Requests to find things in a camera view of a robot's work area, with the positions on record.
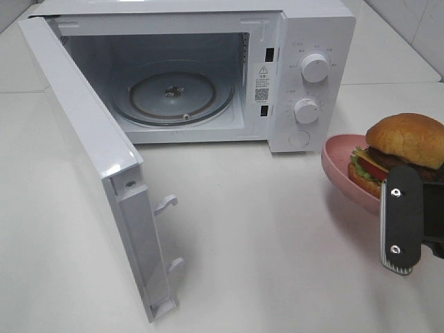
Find round white door button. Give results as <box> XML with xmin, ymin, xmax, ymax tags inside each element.
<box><xmin>289</xmin><ymin>130</ymin><xmax>310</xmax><ymax>148</ymax></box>

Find white microwave door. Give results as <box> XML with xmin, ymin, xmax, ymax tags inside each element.
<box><xmin>19</xmin><ymin>17</ymin><xmax>183</xmax><ymax>322</ymax></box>

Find pink round plate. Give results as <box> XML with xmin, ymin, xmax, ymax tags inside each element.
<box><xmin>321</xmin><ymin>134</ymin><xmax>380</xmax><ymax>216</ymax></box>

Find burger with sesame-free bun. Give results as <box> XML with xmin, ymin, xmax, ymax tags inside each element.
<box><xmin>348</xmin><ymin>113</ymin><xmax>443</xmax><ymax>198</ymax></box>

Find glass microwave turntable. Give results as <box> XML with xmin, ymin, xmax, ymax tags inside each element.
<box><xmin>111</xmin><ymin>60</ymin><xmax>235</xmax><ymax>127</ymax></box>

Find white microwave oven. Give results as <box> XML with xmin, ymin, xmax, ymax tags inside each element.
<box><xmin>20</xmin><ymin>1</ymin><xmax>356</xmax><ymax>153</ymax></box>

